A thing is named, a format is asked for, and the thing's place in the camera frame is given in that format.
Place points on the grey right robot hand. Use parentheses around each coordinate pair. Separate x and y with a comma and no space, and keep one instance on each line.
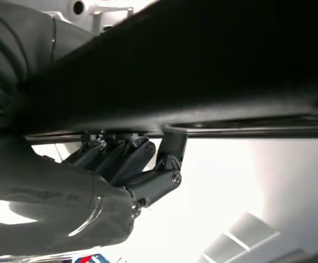
(52,217)

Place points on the red and blue striped object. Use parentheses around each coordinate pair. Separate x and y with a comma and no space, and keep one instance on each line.
(93,259)

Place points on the white structure with round hole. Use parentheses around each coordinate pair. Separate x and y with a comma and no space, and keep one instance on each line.
(63,9)

